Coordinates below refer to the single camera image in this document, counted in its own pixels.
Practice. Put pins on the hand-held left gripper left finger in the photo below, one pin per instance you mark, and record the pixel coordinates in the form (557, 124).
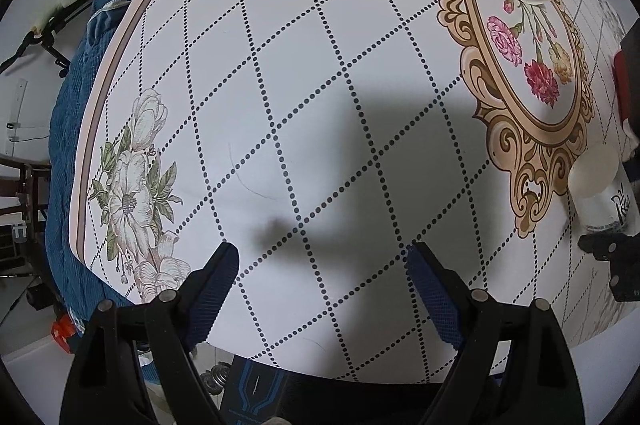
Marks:
(216, 290)

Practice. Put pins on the floral printed tablecloth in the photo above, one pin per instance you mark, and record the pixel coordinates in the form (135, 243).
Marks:
(300, 105)

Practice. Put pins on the white wall power strip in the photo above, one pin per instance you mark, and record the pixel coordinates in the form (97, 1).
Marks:
(17, 115)

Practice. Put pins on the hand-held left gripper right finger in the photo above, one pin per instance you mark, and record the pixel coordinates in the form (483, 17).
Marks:
(431, 292)

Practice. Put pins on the white towel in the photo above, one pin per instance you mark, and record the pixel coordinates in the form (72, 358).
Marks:
(57, 7)

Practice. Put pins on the dark box blue pattern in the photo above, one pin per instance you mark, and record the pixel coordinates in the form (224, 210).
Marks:
(252, 392)

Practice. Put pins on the metal dumbbell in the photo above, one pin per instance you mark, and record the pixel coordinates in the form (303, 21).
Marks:
(214, 379)

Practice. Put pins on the blue quilted cloth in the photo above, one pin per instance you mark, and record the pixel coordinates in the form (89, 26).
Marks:
(75, 130)

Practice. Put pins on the dark wooden furniture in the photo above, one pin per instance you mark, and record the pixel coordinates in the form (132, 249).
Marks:
(27, 205)

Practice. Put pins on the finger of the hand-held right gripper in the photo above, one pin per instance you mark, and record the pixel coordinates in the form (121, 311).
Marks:
(612, 247)

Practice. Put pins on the red plastic object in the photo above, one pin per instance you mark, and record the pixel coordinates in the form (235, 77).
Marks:
(63, 330)

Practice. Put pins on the black metal stand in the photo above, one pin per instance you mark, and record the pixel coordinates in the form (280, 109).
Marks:
(42, 42)

